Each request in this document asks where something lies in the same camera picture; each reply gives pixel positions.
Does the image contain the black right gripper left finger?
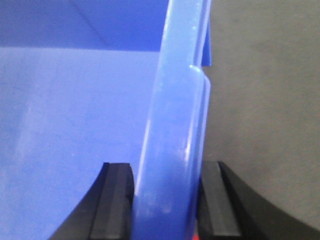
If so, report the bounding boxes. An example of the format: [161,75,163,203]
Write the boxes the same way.
[50,162,134,240]

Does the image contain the blue plastic bin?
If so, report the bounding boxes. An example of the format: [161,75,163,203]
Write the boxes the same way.
[0,0,211,240]

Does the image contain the red label card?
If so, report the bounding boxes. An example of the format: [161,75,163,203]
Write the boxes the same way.
[192,234,200,240]

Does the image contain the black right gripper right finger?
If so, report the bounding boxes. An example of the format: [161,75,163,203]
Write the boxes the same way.
[196,160,320,240]

